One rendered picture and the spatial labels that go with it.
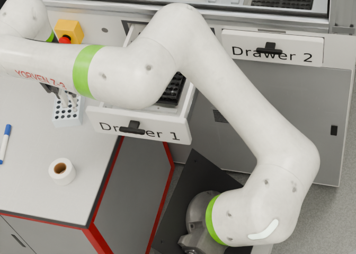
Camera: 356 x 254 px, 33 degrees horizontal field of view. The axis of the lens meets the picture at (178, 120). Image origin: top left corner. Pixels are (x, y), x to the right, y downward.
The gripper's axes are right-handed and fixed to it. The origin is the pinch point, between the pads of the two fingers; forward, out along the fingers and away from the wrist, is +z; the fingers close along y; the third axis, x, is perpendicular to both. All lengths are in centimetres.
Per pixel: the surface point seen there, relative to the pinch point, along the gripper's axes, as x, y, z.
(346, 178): -13, -88, 86
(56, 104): -3.0, 6.1, 7.0
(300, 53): -7, -69, -1
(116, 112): 11.9, -17.1, -6.3
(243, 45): -11, -53, -2
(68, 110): -0.4, 2.2, 7.3
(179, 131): 16.8, -33.8, -1.8
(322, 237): 12, -75, 86
